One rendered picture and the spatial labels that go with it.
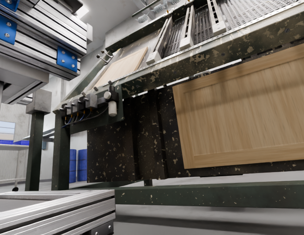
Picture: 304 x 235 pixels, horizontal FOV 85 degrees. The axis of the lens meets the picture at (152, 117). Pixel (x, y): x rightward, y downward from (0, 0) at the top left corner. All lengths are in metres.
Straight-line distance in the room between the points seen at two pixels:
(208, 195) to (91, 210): 0.49
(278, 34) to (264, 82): 0.25
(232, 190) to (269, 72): 0.65
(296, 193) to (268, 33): 0.64
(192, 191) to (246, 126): 0.45
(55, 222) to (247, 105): 0.96
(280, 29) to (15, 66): 1.07
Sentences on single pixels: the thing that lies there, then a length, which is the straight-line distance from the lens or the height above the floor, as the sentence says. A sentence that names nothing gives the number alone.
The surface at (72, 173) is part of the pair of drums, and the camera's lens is 5.82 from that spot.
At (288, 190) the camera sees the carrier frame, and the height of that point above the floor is 0.16.
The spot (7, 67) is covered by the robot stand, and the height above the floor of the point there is 0.69.
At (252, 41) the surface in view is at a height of 0.78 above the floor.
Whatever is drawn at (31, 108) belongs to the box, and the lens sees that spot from 1.47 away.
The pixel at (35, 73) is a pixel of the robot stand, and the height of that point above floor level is 0.70.
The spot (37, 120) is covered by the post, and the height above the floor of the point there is 0.69.
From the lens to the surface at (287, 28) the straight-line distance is 0.97.
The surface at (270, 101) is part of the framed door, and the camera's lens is 1.05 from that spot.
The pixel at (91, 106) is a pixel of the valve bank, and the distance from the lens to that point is 1.09.
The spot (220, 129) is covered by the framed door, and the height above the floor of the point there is 0.45.
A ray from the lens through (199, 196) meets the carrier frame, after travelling 0.84.
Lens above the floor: 0.30
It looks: 15 degrees up
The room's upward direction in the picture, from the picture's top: 6 degrees counter-clockwise
